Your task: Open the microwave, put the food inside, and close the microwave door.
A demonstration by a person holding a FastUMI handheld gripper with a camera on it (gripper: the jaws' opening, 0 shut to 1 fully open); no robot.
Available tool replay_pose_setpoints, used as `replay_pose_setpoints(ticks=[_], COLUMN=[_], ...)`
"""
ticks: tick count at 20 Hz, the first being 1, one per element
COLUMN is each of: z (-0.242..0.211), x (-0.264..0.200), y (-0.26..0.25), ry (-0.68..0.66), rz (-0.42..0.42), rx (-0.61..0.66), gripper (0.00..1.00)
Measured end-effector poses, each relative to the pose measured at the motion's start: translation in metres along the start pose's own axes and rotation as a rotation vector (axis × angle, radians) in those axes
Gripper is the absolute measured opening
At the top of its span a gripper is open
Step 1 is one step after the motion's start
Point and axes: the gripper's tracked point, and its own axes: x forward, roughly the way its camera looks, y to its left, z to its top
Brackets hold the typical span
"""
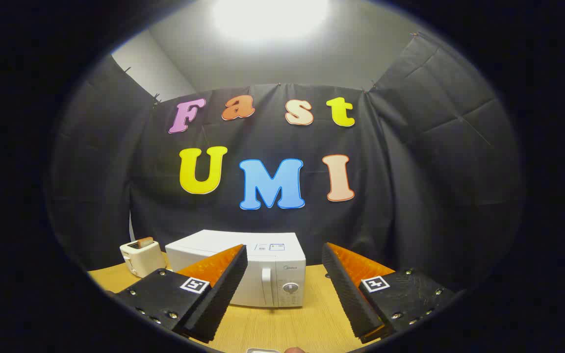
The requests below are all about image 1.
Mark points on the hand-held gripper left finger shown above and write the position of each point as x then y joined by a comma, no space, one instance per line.
223,294

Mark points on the white toaster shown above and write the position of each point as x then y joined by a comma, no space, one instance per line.
140,260

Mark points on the black backdrop cloth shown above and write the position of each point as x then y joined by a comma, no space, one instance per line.
263,220

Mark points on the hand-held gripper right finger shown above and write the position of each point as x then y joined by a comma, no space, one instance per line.
348,294

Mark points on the brown bread slice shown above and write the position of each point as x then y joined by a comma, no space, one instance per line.
145,241

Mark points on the white microwave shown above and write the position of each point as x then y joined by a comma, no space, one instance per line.
263,255

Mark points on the white plate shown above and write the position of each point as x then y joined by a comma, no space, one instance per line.
263,350

